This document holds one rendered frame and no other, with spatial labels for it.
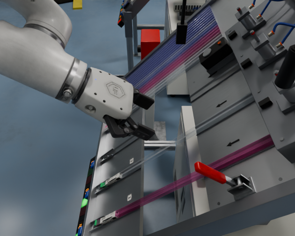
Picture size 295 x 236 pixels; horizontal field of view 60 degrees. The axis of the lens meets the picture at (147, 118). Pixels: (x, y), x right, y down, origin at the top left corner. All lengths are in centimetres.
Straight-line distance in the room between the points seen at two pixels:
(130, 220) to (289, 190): 36
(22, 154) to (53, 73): 153
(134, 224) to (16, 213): 118
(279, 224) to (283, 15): 63
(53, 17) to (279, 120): 40
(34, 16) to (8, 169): 151
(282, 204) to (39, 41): 45
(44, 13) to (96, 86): 15
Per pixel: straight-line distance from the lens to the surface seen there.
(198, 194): 92
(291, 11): 56
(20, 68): 46
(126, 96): 50
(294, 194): 42
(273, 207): 44
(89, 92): 46
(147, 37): 137
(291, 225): 96
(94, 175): 82
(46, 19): 50
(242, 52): 55
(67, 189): 169
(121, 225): 65
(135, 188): 66
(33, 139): 203
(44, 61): 46
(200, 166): 38
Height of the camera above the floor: 141
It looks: 45 degrees down
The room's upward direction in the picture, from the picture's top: straight up
